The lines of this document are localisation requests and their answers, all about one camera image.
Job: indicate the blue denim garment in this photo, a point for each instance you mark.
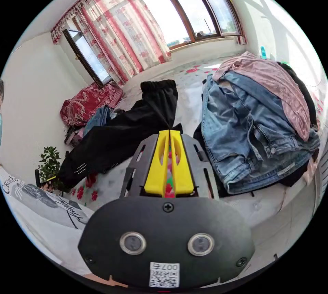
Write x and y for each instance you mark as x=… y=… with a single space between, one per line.
x=98 y=117

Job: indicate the dark-framed window sash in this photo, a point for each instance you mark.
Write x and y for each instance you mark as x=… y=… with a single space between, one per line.
x=88 y=55

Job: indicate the person's right hand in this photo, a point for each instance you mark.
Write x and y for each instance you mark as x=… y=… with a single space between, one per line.
x=102 y=279

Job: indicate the red and white curtain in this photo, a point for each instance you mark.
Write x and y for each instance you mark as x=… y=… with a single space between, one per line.
x=115 y=30

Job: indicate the person's left hand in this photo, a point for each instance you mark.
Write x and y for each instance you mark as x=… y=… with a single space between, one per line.
x=47 y=185

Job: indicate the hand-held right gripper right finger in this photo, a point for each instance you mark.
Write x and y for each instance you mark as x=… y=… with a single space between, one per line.
x=183 y=171

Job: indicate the green potted plant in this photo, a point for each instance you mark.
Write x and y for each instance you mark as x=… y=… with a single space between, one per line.
x=50 y=163

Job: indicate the black long pants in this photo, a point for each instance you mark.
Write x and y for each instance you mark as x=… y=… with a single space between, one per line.
x=120 y=140

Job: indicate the person's body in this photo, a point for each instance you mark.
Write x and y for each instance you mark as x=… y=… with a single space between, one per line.
x=38 y=217

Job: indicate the red patterned pillow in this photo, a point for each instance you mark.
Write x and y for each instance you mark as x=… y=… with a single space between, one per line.
x=87 y=105

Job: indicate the pile of clothes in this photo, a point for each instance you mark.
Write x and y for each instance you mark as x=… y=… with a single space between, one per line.
x=243 y=124

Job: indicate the brown-framed window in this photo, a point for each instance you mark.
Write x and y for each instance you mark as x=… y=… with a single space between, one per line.
x=184 y=12

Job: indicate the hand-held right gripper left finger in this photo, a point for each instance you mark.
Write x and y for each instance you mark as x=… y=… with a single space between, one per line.
x=155 y=171

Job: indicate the bed with flower-printed sheet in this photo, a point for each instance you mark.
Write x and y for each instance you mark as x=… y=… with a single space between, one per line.
x=189 y=86

